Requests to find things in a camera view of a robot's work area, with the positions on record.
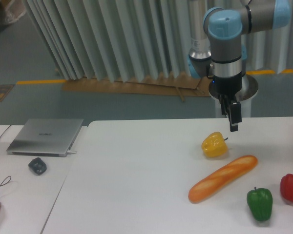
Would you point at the yellow toy bell pepper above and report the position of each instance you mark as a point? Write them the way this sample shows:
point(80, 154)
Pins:
point(214, 145)

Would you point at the white usb plug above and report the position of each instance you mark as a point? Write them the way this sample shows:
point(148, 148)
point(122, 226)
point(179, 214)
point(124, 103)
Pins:
point(71, 152)

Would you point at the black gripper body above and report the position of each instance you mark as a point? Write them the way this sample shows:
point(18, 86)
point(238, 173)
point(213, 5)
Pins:
point(227, 86)

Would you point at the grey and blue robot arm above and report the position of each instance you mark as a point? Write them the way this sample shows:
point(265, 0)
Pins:
point(217, 51)

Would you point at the green toy bell pepper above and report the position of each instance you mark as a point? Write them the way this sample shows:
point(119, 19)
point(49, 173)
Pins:
point(260, 202)

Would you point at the pale green folding screen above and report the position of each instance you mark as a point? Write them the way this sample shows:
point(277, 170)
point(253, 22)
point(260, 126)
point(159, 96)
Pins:
point(122, 39)

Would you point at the red toy bell pepper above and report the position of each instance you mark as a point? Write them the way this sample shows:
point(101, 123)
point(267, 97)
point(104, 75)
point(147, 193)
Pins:
point(286, 187)

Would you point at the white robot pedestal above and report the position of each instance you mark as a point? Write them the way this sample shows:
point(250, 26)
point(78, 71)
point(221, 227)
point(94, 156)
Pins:
point(244, 96)

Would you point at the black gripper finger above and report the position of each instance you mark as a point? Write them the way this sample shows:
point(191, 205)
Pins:
point(224, 104)
point(234, 114)

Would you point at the flat brown cardboard sheet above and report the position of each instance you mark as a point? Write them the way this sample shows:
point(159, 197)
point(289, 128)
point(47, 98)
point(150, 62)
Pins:
point(182, 86)

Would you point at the orange toy baguette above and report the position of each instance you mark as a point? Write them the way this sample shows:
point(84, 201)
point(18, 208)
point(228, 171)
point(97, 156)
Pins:
point(221, 177)

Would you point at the silver closed laptop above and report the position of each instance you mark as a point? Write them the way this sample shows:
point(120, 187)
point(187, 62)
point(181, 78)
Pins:
point(46, 137)

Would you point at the white side table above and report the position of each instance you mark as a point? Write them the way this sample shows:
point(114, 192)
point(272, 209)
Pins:
point(27, 199)

